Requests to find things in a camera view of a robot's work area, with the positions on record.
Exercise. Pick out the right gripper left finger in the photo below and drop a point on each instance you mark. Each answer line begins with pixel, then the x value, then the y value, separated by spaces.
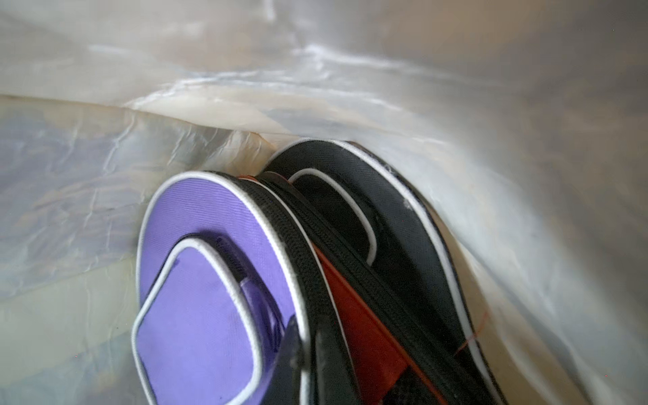
pixel 289 382

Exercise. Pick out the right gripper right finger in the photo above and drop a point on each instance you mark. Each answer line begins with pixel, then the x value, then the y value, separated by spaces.
pixel 333 377

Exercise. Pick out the purple paddle cover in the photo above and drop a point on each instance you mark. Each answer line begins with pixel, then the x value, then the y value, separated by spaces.
pixel 222 266

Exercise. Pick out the canvas tote bag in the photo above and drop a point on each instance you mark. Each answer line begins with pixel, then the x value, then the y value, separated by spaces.
pixel 522 123

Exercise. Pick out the red black paddle cover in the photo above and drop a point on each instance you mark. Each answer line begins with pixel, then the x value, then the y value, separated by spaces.
pixel 395 360

